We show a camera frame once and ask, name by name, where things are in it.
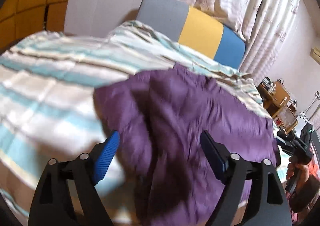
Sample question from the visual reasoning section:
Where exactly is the wall air conditioner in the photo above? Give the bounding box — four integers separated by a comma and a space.
310, 48, 320, 63

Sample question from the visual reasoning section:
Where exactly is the pink cloth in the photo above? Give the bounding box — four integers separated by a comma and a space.
309, 161, 320, 178

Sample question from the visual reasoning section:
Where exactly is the rattan wooden chair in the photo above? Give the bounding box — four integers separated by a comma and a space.
272, 104, 299, 135

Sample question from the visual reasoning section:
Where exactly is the purple down jacket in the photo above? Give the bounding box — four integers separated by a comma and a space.
93, 64, 280, 226

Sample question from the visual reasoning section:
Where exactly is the grey yellow blue headboard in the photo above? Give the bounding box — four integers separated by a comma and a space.
136, 0, 247, 70

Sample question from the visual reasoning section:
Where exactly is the person's right forearm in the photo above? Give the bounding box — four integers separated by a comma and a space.
287, 175, 319, 214

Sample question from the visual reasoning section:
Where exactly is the person's right hand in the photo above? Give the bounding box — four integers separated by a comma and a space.
286, 162, 311, 186

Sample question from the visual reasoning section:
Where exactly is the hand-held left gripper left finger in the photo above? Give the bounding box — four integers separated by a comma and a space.
28, 130, 120, 226

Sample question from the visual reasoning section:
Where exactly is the wooden wardrobe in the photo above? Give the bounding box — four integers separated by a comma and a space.
0, 0, 80, 52

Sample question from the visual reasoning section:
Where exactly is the wooden desk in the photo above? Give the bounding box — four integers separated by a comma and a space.
257, 80, 291, 120

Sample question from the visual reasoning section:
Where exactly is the striped bed blanket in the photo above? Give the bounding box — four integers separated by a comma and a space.
0, 20, 273, 226

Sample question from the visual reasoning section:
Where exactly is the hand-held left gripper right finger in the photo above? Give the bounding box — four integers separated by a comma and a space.
200, 130, 293, 226

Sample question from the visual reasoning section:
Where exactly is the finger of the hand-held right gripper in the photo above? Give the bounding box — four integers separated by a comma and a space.
276, 132, 298, 153

